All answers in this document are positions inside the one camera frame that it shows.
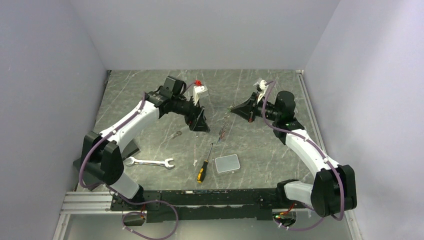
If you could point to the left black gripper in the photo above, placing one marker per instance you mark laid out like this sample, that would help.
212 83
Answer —
196 119

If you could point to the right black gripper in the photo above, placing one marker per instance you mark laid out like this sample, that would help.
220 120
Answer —
246 110

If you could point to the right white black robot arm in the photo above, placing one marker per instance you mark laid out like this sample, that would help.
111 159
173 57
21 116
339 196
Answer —
334 186

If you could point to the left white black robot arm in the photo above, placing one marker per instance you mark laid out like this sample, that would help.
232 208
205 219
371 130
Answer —
101 159

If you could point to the grey rectangular tin box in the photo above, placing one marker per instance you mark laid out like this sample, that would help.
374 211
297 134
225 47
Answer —
227 163

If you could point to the yellow black screwdriver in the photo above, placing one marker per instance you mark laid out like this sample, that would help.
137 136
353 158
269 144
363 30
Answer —
203 170

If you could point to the black square plate rear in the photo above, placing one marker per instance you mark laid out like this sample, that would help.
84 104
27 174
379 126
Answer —
130 150

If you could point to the silver open-end wrench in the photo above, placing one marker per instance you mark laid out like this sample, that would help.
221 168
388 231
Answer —
131 161

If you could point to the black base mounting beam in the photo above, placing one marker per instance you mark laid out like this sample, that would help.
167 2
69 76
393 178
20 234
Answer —
209 204

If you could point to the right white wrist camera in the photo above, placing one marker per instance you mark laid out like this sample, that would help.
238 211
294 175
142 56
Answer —
261 86

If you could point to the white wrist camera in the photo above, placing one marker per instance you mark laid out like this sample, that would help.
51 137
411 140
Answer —
200 91
261 86

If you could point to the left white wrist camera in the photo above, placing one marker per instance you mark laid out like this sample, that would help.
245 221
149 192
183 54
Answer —
200 91

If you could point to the aluminium extrusion rail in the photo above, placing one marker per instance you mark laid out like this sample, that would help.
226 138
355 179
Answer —
86 203

